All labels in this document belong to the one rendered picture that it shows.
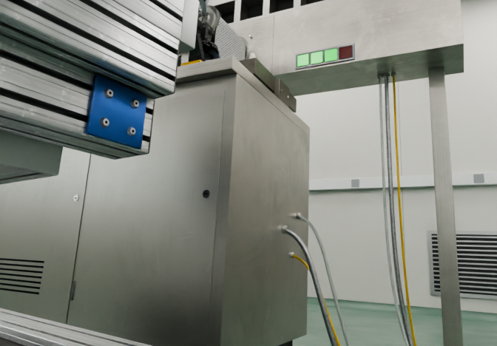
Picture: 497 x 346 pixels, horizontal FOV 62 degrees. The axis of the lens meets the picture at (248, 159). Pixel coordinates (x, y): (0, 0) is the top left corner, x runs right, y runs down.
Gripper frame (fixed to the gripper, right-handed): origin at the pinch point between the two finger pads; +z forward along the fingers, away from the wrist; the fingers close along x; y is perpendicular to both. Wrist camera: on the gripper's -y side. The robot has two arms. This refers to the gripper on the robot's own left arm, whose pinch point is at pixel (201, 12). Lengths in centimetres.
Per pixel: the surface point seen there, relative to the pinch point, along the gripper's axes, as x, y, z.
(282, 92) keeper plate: -26.3, -9.9, 33.2
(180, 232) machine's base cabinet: -16, -80, 36
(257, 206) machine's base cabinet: -30, -62, 43
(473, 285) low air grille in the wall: -90, 93, 271
